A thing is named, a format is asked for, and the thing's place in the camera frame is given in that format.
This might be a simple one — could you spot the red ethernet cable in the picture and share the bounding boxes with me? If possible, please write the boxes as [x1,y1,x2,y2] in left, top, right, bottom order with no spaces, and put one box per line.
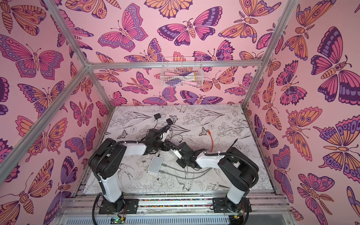
[206,129,215,152]

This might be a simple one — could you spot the black power adapter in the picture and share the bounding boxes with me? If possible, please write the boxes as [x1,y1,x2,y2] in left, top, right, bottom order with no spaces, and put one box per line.
[154,113,161,120]
[166,119,173,126]

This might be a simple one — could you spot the black power adapter far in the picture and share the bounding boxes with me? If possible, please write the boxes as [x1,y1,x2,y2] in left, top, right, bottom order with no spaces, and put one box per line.
[154,113,161,120]

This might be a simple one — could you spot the grey ethernet cable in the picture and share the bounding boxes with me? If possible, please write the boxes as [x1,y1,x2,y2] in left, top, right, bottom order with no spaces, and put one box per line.
[161,163,212,174]
[158,167,214,180]

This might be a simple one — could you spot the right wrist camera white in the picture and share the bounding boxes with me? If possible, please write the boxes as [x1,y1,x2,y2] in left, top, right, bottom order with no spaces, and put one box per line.
[170,150,182,159]

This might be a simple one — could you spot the front aluminium rail base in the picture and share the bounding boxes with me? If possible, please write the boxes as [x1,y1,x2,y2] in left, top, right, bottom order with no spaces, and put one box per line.
[53,193,297,225]

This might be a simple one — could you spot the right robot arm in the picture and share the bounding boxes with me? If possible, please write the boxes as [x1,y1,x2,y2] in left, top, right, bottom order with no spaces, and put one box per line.
[170,142,259,212]

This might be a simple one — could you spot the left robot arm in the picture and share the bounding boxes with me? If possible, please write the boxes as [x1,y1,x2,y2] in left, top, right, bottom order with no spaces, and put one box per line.
[88,128,168,213]

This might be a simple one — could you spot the white network switch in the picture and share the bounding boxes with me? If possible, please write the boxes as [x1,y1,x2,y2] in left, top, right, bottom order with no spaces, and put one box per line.
[148,157,163,175]

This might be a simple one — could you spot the aluminium frame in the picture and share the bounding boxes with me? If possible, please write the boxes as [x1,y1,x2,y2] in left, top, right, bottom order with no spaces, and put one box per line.
[1,1,298,183]

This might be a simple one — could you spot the black power adapter near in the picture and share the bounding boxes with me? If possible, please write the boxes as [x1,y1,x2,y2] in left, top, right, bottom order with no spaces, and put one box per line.
[166,119,173,126]

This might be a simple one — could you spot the white wire basket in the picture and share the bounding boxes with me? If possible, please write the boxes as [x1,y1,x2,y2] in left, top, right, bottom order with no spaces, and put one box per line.
[159,56,204,88]

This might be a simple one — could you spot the black adapter cable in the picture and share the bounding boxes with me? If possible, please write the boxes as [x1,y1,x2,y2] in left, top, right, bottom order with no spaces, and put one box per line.
[165,124,191,143]

